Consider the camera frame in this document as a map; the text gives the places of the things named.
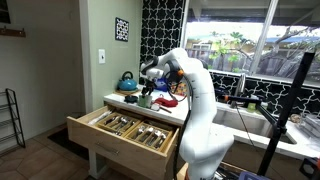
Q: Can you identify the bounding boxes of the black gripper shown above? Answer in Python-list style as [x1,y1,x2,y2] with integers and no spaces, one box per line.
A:
[142,75,158,98]

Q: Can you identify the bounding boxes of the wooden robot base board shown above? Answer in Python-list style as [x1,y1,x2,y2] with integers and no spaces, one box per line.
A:
[175,162,190,180]

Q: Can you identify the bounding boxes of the wooden cutlery organizer tray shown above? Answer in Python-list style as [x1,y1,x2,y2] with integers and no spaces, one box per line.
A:
[96,111,143,137]
[123,120,174,154]

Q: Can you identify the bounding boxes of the wooden kitchen drawer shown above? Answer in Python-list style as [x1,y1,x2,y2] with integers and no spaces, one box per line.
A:
[66,104,181,180]

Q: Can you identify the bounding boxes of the blue board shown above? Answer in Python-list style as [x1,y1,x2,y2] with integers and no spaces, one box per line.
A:
[154,78,170,93]

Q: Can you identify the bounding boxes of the dark stick utensil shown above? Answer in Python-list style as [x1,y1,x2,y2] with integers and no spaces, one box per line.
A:
[159,105,173,114]

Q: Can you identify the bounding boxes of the wooden trivet board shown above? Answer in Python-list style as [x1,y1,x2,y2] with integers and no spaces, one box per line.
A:
[113,88,142,97]

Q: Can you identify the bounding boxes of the colourful patterned board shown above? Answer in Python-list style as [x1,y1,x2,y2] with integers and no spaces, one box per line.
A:
[173,83,188,98]

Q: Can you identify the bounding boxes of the plastic wrapped utensils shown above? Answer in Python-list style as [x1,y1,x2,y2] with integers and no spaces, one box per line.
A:
[88,109,114,126]

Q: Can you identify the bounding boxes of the black white patterned picture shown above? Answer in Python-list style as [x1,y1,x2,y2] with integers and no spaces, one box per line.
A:
[115,17,130,43]

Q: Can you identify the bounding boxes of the chrome faucet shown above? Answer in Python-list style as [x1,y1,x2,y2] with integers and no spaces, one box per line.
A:
[233,73,248,108]

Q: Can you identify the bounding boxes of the small green sink sponge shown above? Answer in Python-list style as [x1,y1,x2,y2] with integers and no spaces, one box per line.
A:
[247,102,258,113]

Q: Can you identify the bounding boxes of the steel kitchen sink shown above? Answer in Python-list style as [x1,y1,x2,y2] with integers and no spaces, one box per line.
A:
[213,108,298,145]

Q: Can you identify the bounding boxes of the blue plastic box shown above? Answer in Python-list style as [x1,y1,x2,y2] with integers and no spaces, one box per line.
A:
[238,170,272,180]

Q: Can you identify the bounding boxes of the black stand pole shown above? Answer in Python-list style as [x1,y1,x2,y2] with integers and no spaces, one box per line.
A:
[257,51,316,178]

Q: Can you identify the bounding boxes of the small brown object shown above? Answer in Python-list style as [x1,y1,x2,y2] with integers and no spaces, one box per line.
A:
[289,113,302,124]

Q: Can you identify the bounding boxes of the black orange device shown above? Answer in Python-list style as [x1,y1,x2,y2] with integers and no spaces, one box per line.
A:
[299,157,320,180]

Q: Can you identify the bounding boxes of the blue kettle black handle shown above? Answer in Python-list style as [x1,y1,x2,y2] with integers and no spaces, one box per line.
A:
[117,70,139,93]

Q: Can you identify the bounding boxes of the white light switch plate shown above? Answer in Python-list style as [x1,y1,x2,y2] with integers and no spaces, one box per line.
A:
[98,49,107,65]

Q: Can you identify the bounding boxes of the metal drawer handle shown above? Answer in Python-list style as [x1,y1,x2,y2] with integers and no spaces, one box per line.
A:
[95,141,120,156]

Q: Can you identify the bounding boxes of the white window frame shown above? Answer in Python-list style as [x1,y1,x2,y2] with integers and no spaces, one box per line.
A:
[176,0,320,88]

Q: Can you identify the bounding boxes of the black wire shoe rack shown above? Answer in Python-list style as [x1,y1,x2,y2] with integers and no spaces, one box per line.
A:
[0,88,27,155]

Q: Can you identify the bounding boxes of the wooden wall coat rack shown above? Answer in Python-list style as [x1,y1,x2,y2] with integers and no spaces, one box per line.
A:
[0,26,27,38]

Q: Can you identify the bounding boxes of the dark picture frame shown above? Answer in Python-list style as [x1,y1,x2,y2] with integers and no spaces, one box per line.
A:
[0,0,12,24]

